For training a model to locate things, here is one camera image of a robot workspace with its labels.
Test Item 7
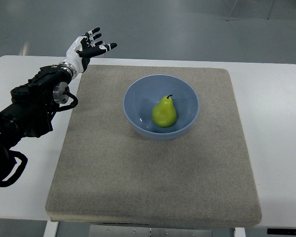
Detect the green pear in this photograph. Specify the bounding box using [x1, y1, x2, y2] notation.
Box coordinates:
[151, 94, 177, 128]

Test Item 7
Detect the metal table frame bar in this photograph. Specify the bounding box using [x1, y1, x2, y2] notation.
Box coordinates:
[88, 225, 213, 237]

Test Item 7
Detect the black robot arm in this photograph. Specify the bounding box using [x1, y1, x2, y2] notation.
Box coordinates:
[0, 62, 78, 159]

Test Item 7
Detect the black looped cable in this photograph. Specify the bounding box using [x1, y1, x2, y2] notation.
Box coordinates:
[0, 148, 29, 188]

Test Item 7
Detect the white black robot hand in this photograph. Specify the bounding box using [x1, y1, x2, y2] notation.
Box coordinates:
[58, 27, 117, 78]

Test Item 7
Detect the black table control panel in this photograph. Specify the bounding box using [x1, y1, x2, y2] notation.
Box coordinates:
[267, 229, 296, 236]

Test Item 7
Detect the grey felt mat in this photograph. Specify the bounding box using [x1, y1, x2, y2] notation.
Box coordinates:
[45, 65, 262, 229]

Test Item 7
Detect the blue ceramic bowl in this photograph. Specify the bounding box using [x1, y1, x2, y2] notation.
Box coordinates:
[123, 75, 200, 141]

